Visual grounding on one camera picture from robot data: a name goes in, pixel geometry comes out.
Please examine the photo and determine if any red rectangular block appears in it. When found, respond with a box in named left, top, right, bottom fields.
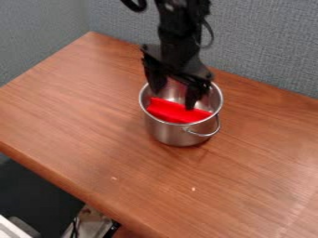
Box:
left=147, top=98, right=211, bottom=124

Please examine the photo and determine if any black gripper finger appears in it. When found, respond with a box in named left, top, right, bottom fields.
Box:
left=142, top=54, right=169, bottom=94
left=186, top=77, right=211, bottom=110

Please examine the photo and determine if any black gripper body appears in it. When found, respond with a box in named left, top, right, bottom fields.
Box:
left=142, top=0, right=214, bottom=81

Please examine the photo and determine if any stainless steel pot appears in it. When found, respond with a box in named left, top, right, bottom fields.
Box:
left=139, top=80, right=223, bottom=147

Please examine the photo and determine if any grey table leg bracket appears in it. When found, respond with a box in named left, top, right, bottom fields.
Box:
left=62, top=205, right=121, bottom=238

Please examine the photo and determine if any white object at corner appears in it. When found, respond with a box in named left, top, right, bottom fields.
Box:
left=0, top=215, right=32, bottom=238

